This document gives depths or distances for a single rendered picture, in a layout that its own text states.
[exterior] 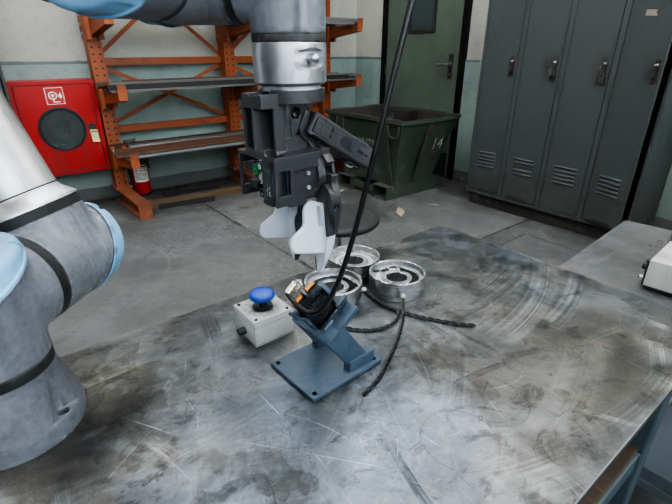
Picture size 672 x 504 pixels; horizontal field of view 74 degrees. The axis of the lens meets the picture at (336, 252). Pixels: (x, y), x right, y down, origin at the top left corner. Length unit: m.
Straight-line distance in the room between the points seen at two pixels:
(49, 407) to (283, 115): 0.43
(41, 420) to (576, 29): 3.42
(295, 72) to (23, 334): 0.40
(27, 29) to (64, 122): 0.68
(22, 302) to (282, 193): 0.30
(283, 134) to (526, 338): 0.51
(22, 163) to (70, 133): 3.48
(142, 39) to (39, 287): 3.97
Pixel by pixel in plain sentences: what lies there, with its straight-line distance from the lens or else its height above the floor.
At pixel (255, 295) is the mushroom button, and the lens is 0.71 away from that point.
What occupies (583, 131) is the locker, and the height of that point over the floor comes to 0.71.
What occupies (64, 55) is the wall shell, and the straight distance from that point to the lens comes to 4.35.
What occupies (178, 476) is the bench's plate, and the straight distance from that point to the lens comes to 0.57.
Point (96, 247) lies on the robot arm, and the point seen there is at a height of 0.98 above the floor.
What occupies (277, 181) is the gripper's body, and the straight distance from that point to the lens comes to 0.46.
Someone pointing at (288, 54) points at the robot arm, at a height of 1.22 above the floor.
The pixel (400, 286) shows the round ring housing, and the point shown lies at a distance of 0.81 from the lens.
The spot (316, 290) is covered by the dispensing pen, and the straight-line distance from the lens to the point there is 0.59.
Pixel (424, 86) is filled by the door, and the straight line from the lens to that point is 4.89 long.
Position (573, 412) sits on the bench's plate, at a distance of 0.68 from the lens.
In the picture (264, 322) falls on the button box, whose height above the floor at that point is 0.84.
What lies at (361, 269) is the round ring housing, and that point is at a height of 0.83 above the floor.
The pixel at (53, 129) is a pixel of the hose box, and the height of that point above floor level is 0.65.
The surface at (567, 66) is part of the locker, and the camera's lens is 3.56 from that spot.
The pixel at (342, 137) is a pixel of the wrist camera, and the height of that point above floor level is 1.13.
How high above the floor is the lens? 1.22
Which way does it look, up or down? 25 degrees down
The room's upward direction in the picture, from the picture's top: straight up
